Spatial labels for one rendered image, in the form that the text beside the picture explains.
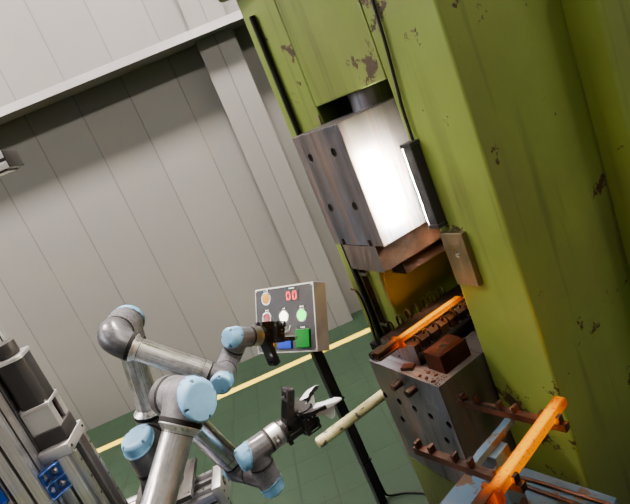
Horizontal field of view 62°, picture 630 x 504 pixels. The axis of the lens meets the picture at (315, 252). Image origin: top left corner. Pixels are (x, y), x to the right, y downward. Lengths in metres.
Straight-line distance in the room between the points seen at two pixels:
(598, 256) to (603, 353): 0.30
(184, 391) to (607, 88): 1.39
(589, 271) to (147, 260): 3.69
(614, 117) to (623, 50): 0.17
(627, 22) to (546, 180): 0.47
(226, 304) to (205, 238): 0.62
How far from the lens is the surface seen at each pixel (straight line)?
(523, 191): 1.51
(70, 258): 4.84
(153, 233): 4.66
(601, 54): 1.69
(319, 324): 2.15
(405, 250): 1.76
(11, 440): 1.69
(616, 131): 1.73
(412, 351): 1.85
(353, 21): 1.62
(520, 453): 1.38
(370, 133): 1.63
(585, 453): 1.86
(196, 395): 1.47
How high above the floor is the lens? 1.83
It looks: 14 degrees down
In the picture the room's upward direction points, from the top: 23 degrees counter-clockwise
